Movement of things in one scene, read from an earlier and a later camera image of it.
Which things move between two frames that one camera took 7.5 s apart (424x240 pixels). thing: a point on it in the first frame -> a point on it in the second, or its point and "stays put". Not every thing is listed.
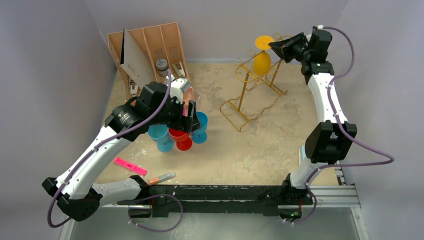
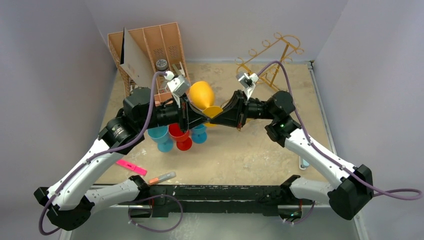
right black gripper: x=292 y=48 -> x=242 y=108
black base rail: x=241 y=199 stays put
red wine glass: x=183 y=142 stays put
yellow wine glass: x=262 y=61 -> x=202 y=95
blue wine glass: x=159 y=133 stays put
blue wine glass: x=200 y=135 stays put
